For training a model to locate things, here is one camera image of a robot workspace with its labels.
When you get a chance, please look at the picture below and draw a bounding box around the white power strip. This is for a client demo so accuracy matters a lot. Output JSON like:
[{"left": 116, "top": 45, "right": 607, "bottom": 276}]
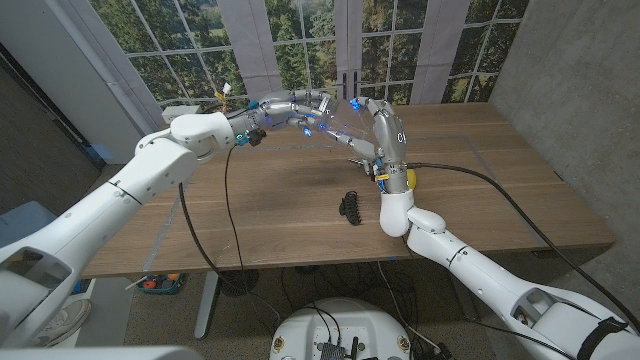
[{"left": 161, "top": 104, "right": 202, "bottom": 125}]

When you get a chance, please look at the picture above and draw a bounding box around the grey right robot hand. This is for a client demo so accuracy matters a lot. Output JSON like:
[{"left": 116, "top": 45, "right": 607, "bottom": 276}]
[{"left": 327, "top": 97, "right": 409, "bottom": 169}]

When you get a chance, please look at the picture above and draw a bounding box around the printed window backdrop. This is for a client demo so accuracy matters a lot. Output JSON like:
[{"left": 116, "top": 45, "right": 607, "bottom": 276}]
[{"left": 44, "top": 0, "right": 531, "bottom": 114}]

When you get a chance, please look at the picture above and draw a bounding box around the black hair clip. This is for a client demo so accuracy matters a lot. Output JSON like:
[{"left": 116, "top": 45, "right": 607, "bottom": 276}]
[{"left": 338, "top": 190, "right": 363, "bottom": 226}]

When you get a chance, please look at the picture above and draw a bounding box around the white sneaker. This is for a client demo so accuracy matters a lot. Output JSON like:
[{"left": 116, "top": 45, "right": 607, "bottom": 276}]
[{"left": 32, "top": 298, "right": 93, "bottom": 349}]

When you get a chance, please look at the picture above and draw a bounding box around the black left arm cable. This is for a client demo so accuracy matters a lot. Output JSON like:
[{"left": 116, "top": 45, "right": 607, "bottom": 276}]
[{"left": 177, "top": 142, "right": 281, "bottom": 326}]

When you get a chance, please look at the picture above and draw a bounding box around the grey blue storage box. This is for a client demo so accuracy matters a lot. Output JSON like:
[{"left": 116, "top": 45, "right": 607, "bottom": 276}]
[{"left": 0, "top": 200, "right": 56, "bottom": 249}]

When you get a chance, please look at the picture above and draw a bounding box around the white table leg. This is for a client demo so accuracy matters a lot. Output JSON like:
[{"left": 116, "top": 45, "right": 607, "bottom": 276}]
[{"left": 193, "top": 271, "right": 221, "bottom": 341}]

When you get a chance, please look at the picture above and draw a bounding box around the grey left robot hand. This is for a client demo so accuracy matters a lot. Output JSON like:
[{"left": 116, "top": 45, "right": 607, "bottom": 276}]
[{"left": 257, "top": 88, "right": 334, "bottom": 137}]

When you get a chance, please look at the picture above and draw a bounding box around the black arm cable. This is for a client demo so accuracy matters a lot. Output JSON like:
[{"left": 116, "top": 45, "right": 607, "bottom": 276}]
[
  {"left": 405, "top": 162, "right": 640, "bottom": 331},
  {"left": 177, "top": 142, "right": 281, "bottom": 326}
]

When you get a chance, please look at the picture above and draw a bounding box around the black round fan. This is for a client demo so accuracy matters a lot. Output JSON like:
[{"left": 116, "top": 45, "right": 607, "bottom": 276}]
[{"left": 218, "top": 268, "right": 260, "bottom": 299}]

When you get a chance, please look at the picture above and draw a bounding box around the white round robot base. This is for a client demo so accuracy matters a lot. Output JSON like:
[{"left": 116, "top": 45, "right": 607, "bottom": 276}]
[{"left": 269, "top": 298, "right": 414, "bottom": 360}]

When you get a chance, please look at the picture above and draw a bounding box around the basket of colourful toys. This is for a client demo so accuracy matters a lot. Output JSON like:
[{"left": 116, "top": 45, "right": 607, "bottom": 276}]
[{"left": 135, "top": 272, "right": 184, "bottom": 296}]

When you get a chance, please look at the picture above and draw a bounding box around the clear glass jar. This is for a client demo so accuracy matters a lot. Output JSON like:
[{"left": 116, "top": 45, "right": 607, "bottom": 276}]
[{"left": 317, "top": 97, "right": 379, "bottom": 146}]

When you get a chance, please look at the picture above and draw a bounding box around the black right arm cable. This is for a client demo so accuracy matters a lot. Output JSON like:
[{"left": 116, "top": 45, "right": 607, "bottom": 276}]
[{"left": 405, "top": 162, "right": 640, "bottom": 331}]

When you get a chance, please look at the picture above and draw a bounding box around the white robot torso edge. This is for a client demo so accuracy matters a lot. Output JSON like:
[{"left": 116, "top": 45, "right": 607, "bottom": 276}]
[{"left": 0, "top": 345, "right": 204, "bottom": 360}]

